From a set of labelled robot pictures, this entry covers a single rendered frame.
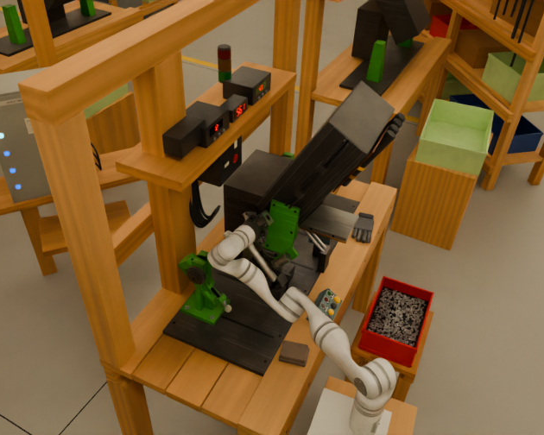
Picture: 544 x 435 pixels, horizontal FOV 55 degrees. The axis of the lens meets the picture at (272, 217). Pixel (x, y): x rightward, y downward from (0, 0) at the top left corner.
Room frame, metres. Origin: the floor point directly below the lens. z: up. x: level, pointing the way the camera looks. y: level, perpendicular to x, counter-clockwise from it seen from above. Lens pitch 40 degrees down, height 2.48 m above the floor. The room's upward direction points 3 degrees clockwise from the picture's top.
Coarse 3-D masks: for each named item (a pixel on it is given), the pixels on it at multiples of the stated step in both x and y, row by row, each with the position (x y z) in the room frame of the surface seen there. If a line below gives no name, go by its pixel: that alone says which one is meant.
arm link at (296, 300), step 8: (288, 288) 1.24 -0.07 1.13; (296, 288) 1.24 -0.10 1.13; (288, 296) 1.20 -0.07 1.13; (296, 296) 1.19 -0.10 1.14; (304, 296) 1.20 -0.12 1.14; (288, 304) 1.18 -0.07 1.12; (296, 304) 1.18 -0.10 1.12; (304, 304) 1.16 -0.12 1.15; (312, 304) 1.16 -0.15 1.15; (296, 312) 1.16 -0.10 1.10; (312, 312) 1.11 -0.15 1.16; (320, 312) 1.12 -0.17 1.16; (312, 320) 1.08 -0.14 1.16; (320, 320) 1.07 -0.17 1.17; (328, 320) 1.08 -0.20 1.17; (312, 328) 1.06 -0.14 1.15; (320, 328) 1.04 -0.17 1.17; (312, 336) 1.04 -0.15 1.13
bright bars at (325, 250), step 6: (312, 234) 1.61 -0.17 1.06; (312, 240) 1.59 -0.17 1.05; (318, 240) 1.60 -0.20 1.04; (318, 246) 1.58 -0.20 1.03; (324, 246) 1.59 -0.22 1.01; (330, 246) 1.60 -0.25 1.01; (324, 252) 1.56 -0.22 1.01; (330, 252) 1.60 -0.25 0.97; (324, 258) 1.55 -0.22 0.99; (318, 264) 1.56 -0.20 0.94; (324, 264) 1.55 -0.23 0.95; (318, 270) 1.56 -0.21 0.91; (324, 270) 1.55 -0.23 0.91
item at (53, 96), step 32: (192, 0) 1.71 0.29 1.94; (224, 0) 1.78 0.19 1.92; (256, 0) 2.00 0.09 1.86; (128, 32) 1.42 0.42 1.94; (160, 32) 1.44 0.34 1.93; (192, 32) 1.59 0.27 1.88; (64, 64) 1.19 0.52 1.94; (96, 64) 1.20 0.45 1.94; (128, 64) 1.30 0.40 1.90; (32, 96) 1.07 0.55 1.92; (64, 96) 1.09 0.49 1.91; (96, 96) 1.18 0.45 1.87
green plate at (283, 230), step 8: (272, 200) 1.55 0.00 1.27; (272, 208) 1.54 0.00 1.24; (280, 208) 1.53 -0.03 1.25; (296, 208) 1.51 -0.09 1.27; (272, 216) 1.53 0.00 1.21; (280, 216) 1.52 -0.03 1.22; (288, 216) 1.51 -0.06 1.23; (296, 216) 1.50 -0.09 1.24; (272, 224) 1.52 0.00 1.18; (280, 224) 1.51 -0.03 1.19; (288, 224) 1.50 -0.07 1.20; (296, 224) 1.50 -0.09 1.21; (272, 232) 1.51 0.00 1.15; (280, 232) 1.50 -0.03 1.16; (288, 232) 1.49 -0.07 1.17; (296, 232) 1.54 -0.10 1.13; (272, 240) 1.50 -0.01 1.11; (280, 240) 1.49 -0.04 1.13; (288, 240) 1.48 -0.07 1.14; (264, 248) 1.50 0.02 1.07; (272, 248) 1.49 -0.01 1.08; (280, 248) 1.48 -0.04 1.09; (288, 248) 1.47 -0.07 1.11
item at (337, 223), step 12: (312, 216) 1.64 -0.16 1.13; (324, 216) 1.65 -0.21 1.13; (336, 216) 1.65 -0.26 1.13; (348, 216) 1.66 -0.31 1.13; (300, 228) 1.59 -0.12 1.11; (312, 228) 1.57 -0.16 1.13; (324, 228) 1.57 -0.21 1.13; (336, 228) 1.58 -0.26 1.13; (348, 228) 1.58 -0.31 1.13; (336, 240) 1.53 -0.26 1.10
